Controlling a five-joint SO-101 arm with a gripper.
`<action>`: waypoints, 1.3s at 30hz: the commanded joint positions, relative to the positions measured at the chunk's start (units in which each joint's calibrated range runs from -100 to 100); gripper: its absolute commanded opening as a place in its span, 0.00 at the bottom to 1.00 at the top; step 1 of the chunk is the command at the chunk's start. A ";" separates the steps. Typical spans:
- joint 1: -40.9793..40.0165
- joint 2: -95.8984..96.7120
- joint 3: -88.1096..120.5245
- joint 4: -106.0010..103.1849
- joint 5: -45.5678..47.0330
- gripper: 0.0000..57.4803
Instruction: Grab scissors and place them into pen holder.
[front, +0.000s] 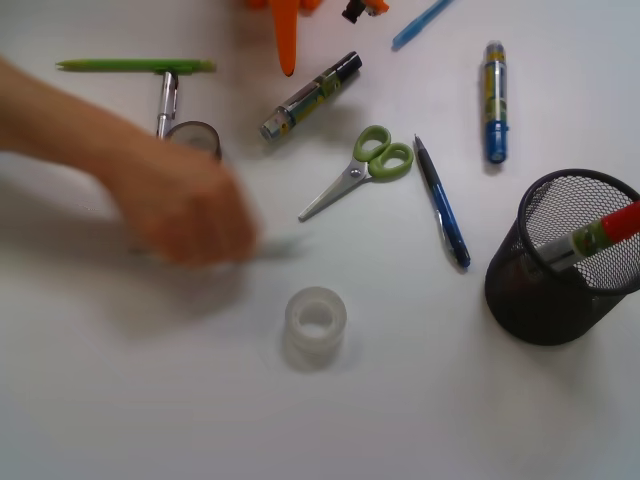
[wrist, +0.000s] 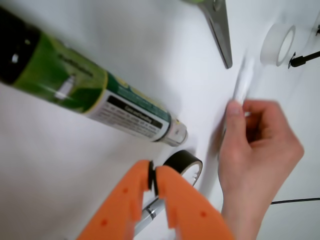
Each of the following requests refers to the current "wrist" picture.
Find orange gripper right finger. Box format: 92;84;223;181
155;165;235;240

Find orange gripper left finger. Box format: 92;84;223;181
77;160;154;240

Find white marker pen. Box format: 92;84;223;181
232;55;255;105

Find green handled scissors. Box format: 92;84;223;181
184;0;233;69

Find silver pen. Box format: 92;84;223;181
134;197;165;236

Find bare human hand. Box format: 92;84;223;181
218;100;304;240

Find black tape roll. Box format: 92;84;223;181
163;150;203;186

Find green glue stick tube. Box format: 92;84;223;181
0;8;188;147

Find black tripod stand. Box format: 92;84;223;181
288;24;320;69

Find clear tape roll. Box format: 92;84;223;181
260;23;296;67

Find black cable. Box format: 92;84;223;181
271;197;320;205

